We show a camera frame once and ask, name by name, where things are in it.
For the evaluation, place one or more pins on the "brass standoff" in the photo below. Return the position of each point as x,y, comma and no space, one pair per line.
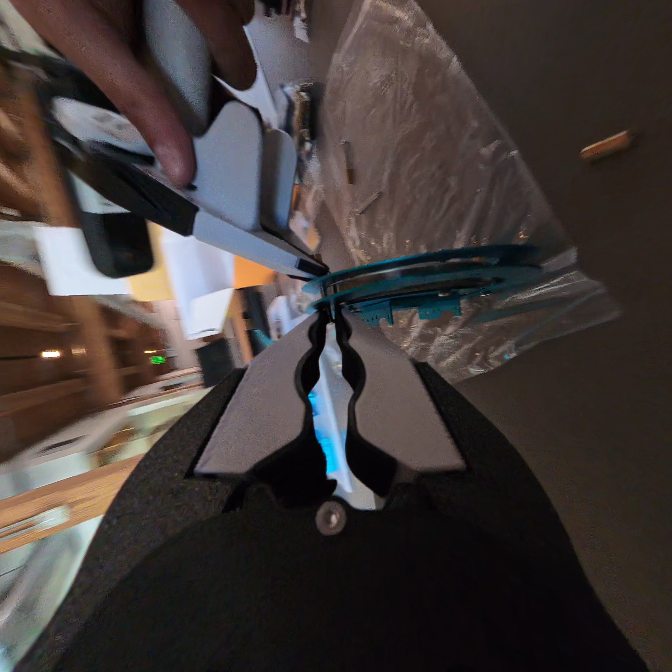
347,162
606,145

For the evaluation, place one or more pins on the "clear plastic bag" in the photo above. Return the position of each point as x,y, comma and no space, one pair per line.
420,131

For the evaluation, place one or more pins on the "white instruction sheet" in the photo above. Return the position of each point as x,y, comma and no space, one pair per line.
262,89

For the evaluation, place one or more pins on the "teal perforated bracket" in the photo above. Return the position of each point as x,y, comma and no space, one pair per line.
378,312

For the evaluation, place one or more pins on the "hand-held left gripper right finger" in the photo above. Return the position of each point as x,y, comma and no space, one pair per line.
404,420

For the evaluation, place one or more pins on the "yellow box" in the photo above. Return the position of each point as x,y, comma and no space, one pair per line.
152,286

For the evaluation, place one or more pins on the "blue round turntable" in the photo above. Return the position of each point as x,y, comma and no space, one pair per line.
498,273

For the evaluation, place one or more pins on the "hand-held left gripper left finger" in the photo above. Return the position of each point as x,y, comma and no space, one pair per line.
262,420

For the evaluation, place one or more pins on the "small dark screw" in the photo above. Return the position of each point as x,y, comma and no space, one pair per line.
329,314

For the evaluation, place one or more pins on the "silvery parts bag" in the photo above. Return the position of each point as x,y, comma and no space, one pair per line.
303,113

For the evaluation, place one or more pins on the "person's right hand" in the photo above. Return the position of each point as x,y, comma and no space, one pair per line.
105,52

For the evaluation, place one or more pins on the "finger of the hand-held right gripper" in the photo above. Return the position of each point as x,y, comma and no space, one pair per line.
231,168
278,178

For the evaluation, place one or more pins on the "small white box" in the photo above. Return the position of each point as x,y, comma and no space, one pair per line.
68,262

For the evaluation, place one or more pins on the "large white box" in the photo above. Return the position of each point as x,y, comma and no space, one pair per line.
199,283

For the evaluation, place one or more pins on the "orange box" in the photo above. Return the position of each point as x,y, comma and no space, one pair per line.
254,273

